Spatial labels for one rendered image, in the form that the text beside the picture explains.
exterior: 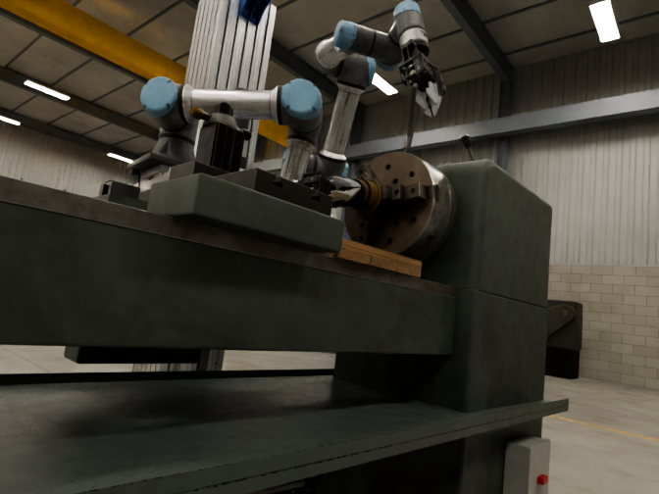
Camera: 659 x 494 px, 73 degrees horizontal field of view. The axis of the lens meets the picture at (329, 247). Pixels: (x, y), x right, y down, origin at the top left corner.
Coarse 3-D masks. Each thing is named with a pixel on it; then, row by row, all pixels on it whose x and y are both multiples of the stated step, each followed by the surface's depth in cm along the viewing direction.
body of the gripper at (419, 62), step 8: (408, 40) 119; (400, 48) 120; (408, 48) 119; (416, 48) 119; (424, 48) 121; (408, 56) 118; (416, 56) 116; (424, 56) 116; (408, 64) 118; (416, 64) 116; (424, 64) 114; (432, 64) 119; (400, 72) 119; (408, 72) 118; (416, 72) 116; (424, 72) 115; (432, 72) 119; (408, 80) 119; (416, 80) 118; (424, 80) 119; (432, 80) 119; (424, 88) 121
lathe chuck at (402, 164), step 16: (384, 160) 132; (400, 160) 128; (416, 160) 124; (384, 176) 131; (400, 176) 127; (416, 176) 123; (432, 176) 120; (448, 192) 125; (384, 208) 136; (400, 208) 125; (416, 208) 121; (432, 208) 118; (448, 208) 123; (352, 224) 136; (384, 224) 127; (400, 224) 124; (416, 224) 120; (432, 224) 120; (352, 240) 135; (384, 240) 126; (400, 240) 123; (416, 240) 120; (432, 240) 124; (416, 256) 127
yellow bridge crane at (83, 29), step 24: (0, 0) 881; (24, 0) 900; (48, 0) 933; (48, 24) 943; (72, 24) 967; (96, 24) 1006; (96, 48) 1018; (120, 48) 1046; (144, 48) 1091; (144, 72) 1102; (168, 72) 1138; (264, 120) 1381
